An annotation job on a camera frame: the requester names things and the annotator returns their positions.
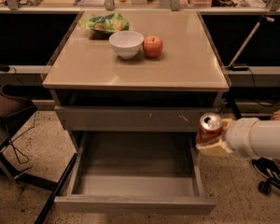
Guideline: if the red apple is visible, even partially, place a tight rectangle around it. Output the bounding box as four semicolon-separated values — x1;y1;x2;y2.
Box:
143;35;163;58

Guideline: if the white leaning stick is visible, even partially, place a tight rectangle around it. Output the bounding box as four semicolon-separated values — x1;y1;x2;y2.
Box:
226;15;274;70

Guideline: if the green chip bag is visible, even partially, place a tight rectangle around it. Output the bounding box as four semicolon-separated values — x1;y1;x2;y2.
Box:
78;12;130;34

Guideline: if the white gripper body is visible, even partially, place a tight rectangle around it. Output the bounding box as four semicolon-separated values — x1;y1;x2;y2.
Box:
225;118;259;157

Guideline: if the white bowl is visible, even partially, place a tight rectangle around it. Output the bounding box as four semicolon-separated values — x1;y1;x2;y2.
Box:
109;31;144;59

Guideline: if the black power adapter right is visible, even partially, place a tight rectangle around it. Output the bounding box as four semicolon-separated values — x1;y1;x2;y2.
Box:
231;63;249;71

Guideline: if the black striped sneaker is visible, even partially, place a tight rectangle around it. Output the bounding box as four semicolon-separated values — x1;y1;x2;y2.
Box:
252;158;280;181

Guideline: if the brown office chair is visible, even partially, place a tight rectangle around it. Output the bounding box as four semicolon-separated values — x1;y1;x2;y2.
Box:
0;85;57;190

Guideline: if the open grey middle drawer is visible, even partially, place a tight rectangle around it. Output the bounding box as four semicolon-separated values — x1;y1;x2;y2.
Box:
55;132;216;216

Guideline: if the black power adapter left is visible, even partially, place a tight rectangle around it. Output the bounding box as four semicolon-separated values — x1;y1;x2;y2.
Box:
0;63;10;72

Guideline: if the red coke can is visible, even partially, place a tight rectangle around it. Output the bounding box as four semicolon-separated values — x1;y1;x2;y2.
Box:
196;113;223;144

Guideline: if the black power adapter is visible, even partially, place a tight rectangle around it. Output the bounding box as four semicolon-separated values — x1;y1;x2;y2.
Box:
0;63;10;72
231;63;249;71

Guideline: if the grey drawer cabinet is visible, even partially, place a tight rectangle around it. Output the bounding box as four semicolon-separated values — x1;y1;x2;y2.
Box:
43;10;230;132

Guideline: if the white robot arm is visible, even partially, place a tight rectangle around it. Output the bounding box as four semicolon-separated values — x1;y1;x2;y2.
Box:
196;114;280;159

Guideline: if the black pole on floor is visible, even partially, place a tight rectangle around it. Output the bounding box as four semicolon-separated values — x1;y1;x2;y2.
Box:
34;153;77;224

